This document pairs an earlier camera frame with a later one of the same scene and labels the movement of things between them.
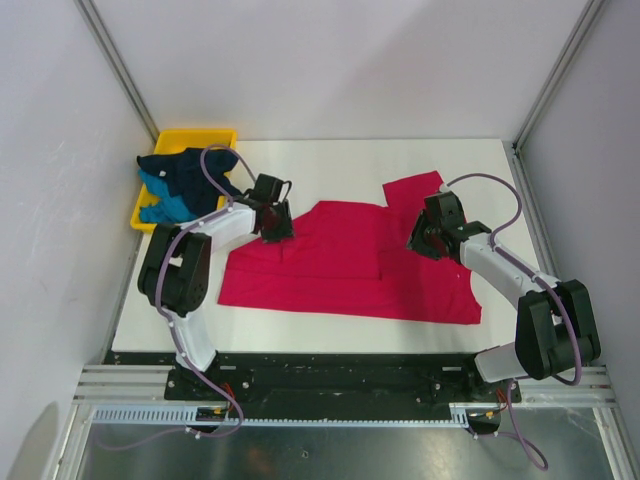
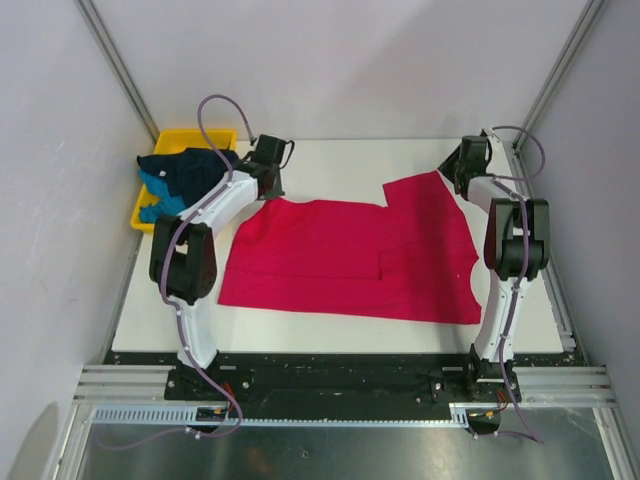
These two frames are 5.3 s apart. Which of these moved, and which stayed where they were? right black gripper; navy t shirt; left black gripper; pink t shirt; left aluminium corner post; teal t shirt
Moved: left black gripper; right black gripper
Stayed: pink t shirt; left aluminium corner post; navy t shirt; teal t shirt
